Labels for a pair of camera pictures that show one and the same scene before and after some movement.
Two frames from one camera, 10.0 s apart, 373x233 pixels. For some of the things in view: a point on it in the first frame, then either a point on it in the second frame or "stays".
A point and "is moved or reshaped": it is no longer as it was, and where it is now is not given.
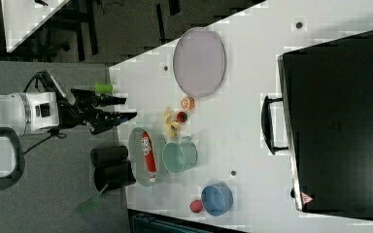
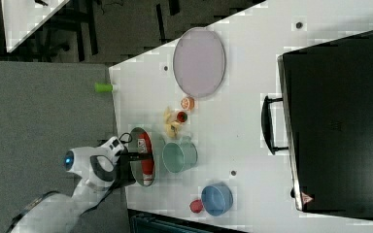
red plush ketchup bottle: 150,155 is moved or reshaped
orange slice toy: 187,103 stays
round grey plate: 199,62 stays
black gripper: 84,111 → 123,173
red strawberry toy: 182,116 stays
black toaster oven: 335,117 stays
